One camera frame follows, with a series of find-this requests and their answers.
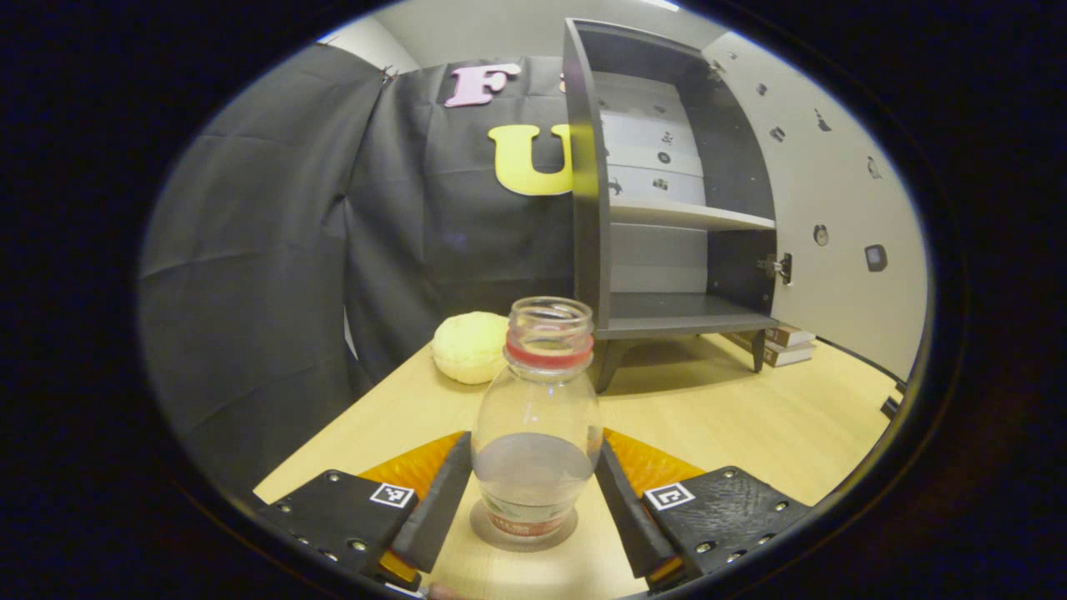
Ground dark grey cabinet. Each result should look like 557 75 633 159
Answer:
563 18 793 394

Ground grey book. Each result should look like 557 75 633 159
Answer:
725 332 816 368

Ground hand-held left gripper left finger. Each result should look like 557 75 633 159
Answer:
254 431 473 588

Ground beige cabinet door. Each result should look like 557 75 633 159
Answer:
700 32 929 386

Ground black backdrop cloth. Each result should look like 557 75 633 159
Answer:
138 42 584 509

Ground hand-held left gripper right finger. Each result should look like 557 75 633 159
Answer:
594 427 814 593

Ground brown book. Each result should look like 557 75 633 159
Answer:
763 323 818 349

